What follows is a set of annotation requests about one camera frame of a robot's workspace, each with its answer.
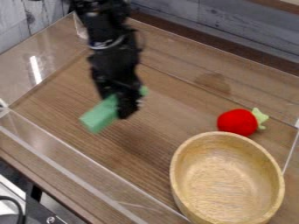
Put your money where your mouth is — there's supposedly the green rectangular block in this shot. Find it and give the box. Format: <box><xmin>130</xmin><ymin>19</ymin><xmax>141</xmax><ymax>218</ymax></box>
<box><xmin>78</xmin><ymin>86</ymin><xmax>148</xmax><ymax>133</ymax></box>

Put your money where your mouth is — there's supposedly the black table leg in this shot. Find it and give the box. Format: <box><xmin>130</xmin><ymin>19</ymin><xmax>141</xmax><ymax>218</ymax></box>
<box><xmin>30</xmin><ymin>185</ymin><xmax>42</xmax><ymax>202</ymax></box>

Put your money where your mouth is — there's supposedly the clear acrylic enclosure wall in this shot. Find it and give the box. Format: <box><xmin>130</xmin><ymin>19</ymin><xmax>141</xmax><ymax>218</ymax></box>
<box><xmin>0</xmin><ymin>17</ymin><xmax>299</xmax><ymax>224</ymax></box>

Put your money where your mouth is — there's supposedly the black cable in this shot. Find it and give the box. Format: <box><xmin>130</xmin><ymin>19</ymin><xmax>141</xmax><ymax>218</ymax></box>
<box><xmin>0</xmin><ymin>195</ymin><xmax>26</xmax><ymax>224</ymax></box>

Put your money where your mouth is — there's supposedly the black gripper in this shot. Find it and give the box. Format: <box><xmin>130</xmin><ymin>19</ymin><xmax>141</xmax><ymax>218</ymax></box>
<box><xmin>87</xmin><ymin>43</ymin><xmax>141</xmax><ymax>119</ymax></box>

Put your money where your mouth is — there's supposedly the red plush strawberry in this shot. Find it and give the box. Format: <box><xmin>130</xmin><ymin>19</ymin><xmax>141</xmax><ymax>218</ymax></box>
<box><xmin>216</xmin><ymin>108</ymin><xmax>269</xmax><ymax>137</ymax></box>

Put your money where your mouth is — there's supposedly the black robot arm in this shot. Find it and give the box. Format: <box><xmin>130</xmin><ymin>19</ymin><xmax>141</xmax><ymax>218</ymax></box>
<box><xmin>69</xmin><ymin>0</ymin><xmax>142</xmax><ymax>119</ymax></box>

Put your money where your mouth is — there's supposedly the brown wooden bowl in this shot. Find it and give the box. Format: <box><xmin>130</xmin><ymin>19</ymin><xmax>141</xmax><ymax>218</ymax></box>
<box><xmin>169</xmin><ymin>131</ymin><xmax>285</xmax><ymax>224</ymax></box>

